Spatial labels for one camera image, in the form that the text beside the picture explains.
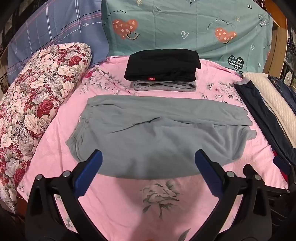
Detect navy pants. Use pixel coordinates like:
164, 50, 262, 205
233, 80, 296, 166

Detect red floral quilt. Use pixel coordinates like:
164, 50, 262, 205
0, 42, 92, 214

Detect pink floral bedsheet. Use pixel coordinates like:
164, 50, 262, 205
16, 56, 289, 241

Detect teal heart-print pillow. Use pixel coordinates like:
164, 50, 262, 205
101, 0, 274, 74

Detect blue plaid pillow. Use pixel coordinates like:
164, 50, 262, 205
7, 0, 110, 84

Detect wooden bed frame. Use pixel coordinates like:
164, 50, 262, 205
262, 0, 288, 75

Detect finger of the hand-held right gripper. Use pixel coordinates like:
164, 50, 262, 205
273, 156, 292, 176
243, 163, 291, 197

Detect white quilted blanket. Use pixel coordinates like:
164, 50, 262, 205
242, 72, 296, 149

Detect blue denim jeans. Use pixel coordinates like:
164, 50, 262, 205
268, 75, 296, 112

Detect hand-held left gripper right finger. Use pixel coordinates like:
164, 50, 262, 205
194, 149, 272, 241

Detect grey folded pants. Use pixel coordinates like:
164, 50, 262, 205
132, 79, 197, 92

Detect grey-blue pants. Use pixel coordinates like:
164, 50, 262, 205
65, 95, 257, 180

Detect red cloth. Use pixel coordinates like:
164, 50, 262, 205
272, 149, 289, 183

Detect black folded pants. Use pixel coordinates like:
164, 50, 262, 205
124, 49, 201, 82

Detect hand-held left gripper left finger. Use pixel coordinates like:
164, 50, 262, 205
25, 149, 103, 241

